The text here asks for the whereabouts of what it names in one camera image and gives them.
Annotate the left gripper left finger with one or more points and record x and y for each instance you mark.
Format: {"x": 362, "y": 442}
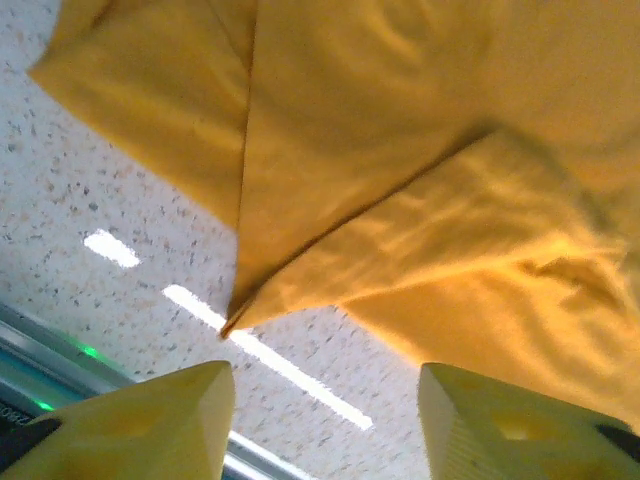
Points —
{"x": 145, "y": 430}

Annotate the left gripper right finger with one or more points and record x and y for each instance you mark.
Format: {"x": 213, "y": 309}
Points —
{"x": 515, "y": 435}

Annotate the orange t-shirt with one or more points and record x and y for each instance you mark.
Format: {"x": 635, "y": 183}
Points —
{"x": 400, "y": 165}

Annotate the aluminium front rail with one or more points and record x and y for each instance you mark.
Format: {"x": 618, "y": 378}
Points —
{"x": 45, "y": 360}

